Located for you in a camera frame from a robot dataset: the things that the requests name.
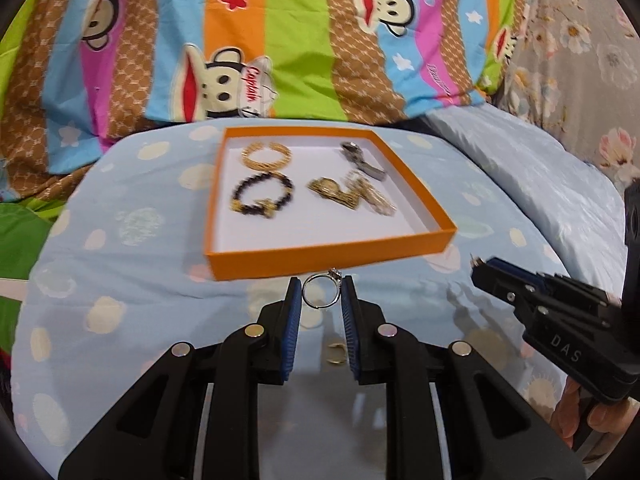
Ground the silver ring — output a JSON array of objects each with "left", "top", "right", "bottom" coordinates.
[{"left": 301, "top": 268, "right": 344, "bottom": 310}]

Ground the black bead bracelet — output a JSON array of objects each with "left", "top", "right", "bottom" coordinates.
[{"left": 229, "top": 170, "right": 295, "bottom": 219}]

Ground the pearl gold tassel jewelry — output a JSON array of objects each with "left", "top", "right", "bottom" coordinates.
[{"left": 345, "top": 171, "right": 396, "bottom": 217}]

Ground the gold wristwatch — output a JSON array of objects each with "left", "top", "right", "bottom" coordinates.
[{"left": 307, "top": 177, "right": 362, "bottom": 210}]

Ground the gold butterfly pendant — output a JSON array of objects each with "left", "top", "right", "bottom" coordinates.
[{"left": 256, "top": 200, "right": 278, "bottom": 219}]

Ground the right hand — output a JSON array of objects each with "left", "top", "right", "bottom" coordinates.
[{"left": 550, "top": 377, "right": 639, "bottom": 463}]

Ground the light blue plain pillow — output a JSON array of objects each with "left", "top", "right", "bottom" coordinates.
[{"left": 425, "top": 104, "right": 627, "bottom": 297}]

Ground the orange shallow box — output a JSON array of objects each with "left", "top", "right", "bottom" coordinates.
[{"left": 204, "top": 122, "right": 457, "bottom": 281}]

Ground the green cloth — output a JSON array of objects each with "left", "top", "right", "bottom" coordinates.
[{"left": 1, "top": 198, "right": 65, "bottom": 356}]

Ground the grey floral bedsheet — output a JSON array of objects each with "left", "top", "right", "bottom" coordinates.
[{"left": 495, "top": 0, "right": 639, "bottom": 190}]

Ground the silver metal clip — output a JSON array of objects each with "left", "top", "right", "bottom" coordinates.
[{"left": 341, "top": 141, "right": 386, "bottom": 181}]

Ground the colourful monkey print quilt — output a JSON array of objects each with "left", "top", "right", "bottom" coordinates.
[{"left": 1, "top": 0, "right": 525, "bottom": 202}]

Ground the gold chain bangle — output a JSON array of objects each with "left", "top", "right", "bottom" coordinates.
[{"left": 241, "top": 142, "right": 292, "bottom": 171}]

